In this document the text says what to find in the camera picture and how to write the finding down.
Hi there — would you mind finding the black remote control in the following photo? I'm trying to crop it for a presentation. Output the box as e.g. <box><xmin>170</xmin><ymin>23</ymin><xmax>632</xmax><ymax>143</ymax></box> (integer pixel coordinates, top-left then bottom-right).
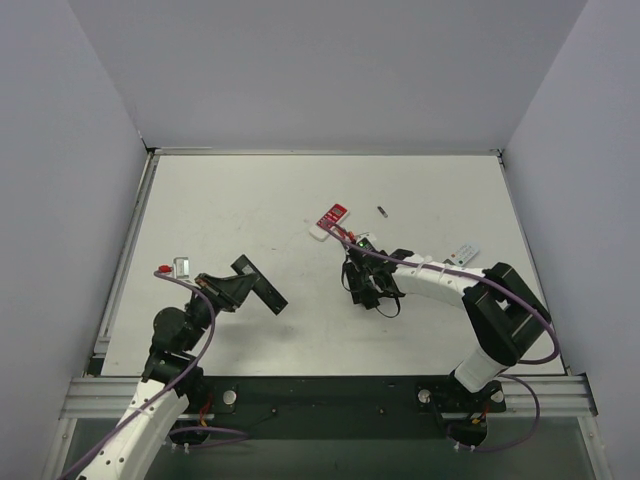
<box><xmin>231</xmin><ymin>255</ymin><xmax>288</xmax><ymax>315</ymax></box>

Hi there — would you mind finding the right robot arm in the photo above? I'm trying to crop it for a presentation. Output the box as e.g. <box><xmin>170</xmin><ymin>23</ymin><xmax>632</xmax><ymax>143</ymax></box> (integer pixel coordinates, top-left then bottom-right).
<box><xmin>342</xmin><ymin>242</ymin><xmax>559</xmax><ymax>394</ymax></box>

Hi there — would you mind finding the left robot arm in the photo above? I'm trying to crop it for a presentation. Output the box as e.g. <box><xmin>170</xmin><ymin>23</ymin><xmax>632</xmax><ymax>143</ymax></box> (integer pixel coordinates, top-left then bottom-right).
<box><xmin>59</xmin><ymin>265</ymin><xmax>261</xmax><ymax>479</ymax></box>

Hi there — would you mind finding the red and white remote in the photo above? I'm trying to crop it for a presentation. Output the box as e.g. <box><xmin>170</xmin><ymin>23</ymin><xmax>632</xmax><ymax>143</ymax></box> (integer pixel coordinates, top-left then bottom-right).
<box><xmin>309</xmin><ymin>203</ymin><xmax>350</xmax><ymax>242</ymax></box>

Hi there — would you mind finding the white remote control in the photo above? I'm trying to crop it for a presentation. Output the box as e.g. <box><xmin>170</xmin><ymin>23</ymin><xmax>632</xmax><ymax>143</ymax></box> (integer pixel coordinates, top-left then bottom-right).
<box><xmin>445</xmin><ymin>243</ymin><xmax>480</xmax><ymax>267</ymax></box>

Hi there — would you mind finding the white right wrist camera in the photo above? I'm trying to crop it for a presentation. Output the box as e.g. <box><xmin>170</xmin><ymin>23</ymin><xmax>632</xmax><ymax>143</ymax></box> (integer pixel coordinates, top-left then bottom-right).
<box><xmin>353</xmin><ymin>232</ymin><xmax>378</xmax><ymax>253</ymax></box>

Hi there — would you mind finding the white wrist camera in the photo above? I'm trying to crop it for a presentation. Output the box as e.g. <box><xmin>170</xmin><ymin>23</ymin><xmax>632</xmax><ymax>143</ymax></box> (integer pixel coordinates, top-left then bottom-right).
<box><xmin>172</xmin><ymin>257</ymin><xmax>191</xmax><ymax>281</ymax></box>
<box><xmin>353</xmin><ymin>232</ymin><xmax>378</xmax><ymax>253</ymax></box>

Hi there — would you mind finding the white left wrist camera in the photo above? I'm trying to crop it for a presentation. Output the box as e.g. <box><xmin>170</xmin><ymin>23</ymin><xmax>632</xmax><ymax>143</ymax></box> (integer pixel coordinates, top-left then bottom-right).
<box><xmin>172</xmin><ymin>257</ymin><xmax>191</xmax><ymax>281</ymax></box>

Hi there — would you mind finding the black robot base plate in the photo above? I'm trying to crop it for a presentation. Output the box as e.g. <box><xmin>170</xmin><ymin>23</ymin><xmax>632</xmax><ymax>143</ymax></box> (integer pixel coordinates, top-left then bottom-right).
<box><xmin>170</xmin><ymin>375</ymin><xmax>506</xmax><ymax>447</ymax></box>

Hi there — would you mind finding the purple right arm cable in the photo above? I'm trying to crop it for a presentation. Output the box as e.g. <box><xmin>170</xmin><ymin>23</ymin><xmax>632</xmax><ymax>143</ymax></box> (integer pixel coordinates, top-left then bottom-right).
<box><xmin>319</xmin><ymin>222</ymin><xmax>557</xmax><ymax>454</ymax></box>

